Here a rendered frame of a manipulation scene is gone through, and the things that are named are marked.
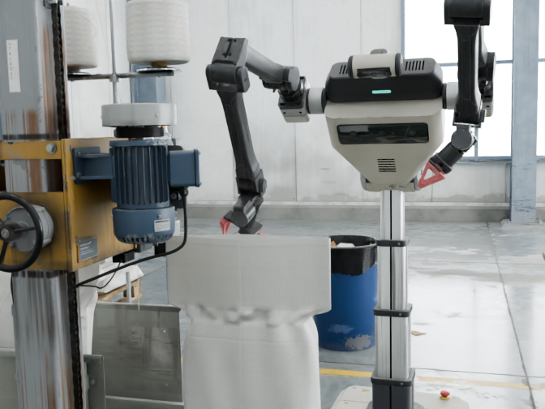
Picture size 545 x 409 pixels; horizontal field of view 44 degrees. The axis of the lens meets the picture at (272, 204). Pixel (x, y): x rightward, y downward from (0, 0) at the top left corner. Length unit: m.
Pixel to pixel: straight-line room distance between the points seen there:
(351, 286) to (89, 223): 2.57
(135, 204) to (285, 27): 8.74
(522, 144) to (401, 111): 7.25
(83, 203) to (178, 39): 0.48
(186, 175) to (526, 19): 8.13
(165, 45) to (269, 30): 8.59
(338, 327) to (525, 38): 6.10
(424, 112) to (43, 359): 1.32
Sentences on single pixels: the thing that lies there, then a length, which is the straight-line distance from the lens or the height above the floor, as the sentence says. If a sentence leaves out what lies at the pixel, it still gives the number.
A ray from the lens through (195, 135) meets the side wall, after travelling 10.60.
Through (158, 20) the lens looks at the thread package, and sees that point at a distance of 1.75.
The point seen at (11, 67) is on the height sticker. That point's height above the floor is 1.51.
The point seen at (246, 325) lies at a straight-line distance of 1.91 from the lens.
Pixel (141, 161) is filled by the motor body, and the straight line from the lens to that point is 1.61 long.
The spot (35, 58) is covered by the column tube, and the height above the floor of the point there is 1.53.
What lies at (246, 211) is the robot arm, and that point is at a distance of 2.00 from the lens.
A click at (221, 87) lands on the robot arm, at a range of 1.85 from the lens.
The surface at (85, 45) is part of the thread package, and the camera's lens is 1.89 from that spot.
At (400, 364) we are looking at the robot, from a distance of 2.53.
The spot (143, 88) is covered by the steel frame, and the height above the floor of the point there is 2.04.
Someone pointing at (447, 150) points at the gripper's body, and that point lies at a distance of 1.97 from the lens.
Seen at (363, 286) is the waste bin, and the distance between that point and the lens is 4.10.
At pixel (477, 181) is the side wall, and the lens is 9.85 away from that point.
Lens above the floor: 1.35
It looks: 6 degrees down
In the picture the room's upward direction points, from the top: 1 degrees counter-clockwise
